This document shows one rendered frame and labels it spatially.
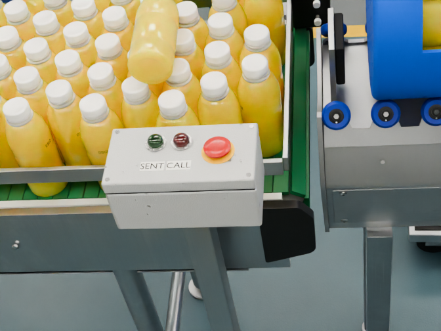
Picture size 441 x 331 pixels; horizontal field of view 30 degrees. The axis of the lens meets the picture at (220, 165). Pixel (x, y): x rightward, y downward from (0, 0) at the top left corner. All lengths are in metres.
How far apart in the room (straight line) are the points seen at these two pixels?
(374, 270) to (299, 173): 0.40
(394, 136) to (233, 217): 0.33
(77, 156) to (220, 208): 0.32
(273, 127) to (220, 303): 0.30
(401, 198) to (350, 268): 0.86
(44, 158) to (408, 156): 0.57
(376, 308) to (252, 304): 0.54
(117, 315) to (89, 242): 0.91
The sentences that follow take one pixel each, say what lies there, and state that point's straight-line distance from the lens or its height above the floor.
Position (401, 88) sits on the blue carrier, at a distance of 1.21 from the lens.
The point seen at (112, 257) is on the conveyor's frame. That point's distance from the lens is 1.41.
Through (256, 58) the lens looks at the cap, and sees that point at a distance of 1.22.
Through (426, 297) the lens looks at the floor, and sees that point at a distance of 2.22.
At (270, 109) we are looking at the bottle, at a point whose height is 1.01.
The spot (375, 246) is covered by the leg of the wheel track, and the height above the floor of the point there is 0.60.
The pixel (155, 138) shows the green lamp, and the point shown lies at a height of 1.11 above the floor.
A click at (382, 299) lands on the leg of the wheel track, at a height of 0.41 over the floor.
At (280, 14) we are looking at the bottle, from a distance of 1.40.
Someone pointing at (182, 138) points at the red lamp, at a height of 1.11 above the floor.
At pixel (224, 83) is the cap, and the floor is 1.08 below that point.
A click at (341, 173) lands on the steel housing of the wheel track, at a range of 1.34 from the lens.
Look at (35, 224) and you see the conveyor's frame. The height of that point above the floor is 0.87.
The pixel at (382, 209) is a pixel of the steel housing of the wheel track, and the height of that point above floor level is 0.72.
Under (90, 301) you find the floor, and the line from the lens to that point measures 2.32.
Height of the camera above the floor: 1.89
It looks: 48 degrees down
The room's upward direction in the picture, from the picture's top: 12 degrees counter-clockwise
